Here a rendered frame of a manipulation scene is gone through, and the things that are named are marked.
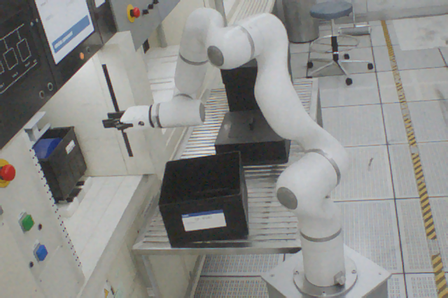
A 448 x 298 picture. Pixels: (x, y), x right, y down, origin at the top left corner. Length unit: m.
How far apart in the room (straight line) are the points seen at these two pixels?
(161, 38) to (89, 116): 1.44
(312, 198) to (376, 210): 1.78
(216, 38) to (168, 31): 2.11
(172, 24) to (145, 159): 1.48
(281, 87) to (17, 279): 0.79
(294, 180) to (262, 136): 0.86
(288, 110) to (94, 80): 0.84
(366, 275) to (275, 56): 0.70
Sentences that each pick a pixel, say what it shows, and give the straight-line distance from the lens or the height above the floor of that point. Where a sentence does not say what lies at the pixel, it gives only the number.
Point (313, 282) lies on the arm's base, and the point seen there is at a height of 0.78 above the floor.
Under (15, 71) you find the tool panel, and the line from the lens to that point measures 1.40.
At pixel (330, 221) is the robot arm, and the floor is 1.01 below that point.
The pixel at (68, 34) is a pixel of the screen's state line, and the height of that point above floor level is 1.52.
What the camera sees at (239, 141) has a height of 0.86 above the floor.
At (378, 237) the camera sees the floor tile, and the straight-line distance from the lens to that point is 2.92.
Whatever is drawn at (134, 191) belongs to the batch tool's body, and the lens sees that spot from 2.00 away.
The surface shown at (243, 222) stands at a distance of 1.79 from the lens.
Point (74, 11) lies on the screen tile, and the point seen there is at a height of 1.56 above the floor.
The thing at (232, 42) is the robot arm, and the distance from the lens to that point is 1.27.
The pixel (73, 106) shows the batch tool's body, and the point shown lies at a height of 1.18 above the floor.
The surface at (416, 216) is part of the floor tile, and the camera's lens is 3.06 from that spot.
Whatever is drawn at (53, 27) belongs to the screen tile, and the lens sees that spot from 1.58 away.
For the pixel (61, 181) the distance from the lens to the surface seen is 1.93.
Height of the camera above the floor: 1.92
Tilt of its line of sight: 29 degrees down
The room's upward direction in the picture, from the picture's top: 12 degrees counter-clockwise
